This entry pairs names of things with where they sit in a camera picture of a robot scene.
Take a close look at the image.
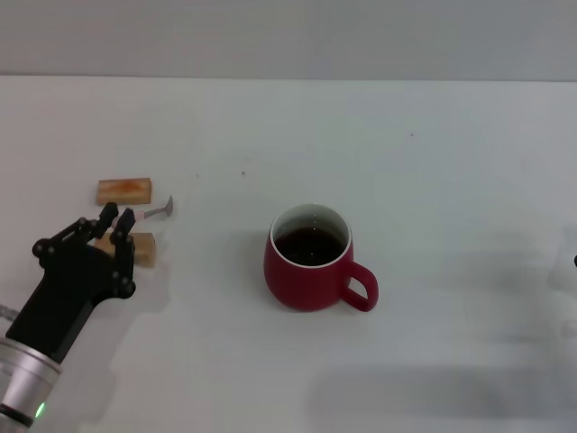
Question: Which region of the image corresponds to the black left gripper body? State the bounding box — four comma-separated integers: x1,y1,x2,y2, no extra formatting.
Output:
4,245,118,362

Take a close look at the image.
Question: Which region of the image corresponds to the pink handled metal spoon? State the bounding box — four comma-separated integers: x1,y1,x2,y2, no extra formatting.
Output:
113,194,175,229

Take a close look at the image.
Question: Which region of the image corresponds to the red ceramic cup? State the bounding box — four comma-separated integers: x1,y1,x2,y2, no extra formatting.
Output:
263,203,380,313

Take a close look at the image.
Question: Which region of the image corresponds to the plain wooden block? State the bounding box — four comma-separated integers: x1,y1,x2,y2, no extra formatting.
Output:
92,232,159,268

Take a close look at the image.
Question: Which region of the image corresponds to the wooden block with orange stain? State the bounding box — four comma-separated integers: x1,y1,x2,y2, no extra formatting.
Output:
96,178,153,207

